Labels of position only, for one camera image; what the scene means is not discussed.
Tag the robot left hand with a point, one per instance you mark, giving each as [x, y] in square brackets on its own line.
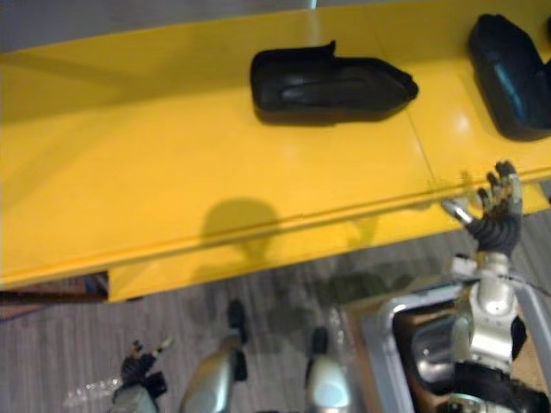
[140, 370]

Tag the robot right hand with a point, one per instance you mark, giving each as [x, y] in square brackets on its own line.
[495, 223]

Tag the black plastic housing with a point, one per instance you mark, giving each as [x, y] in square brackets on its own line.
[432, 353]
[510, 79]
[327, 84]

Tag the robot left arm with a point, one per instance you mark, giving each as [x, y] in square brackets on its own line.
[133, 400]

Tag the yellow shelf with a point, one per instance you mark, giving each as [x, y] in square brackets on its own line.
[172, 163]

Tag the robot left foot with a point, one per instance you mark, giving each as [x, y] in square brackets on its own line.
[237, 320]

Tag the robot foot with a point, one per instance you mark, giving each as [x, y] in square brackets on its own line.
[319, 342]
[237, 320]

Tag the grey rimmed parts box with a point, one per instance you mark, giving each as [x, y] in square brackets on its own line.
[387, 344]

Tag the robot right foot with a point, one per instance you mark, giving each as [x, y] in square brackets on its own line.
[319, 342]

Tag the robot right leg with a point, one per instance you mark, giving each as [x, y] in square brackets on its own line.
[329, 387]

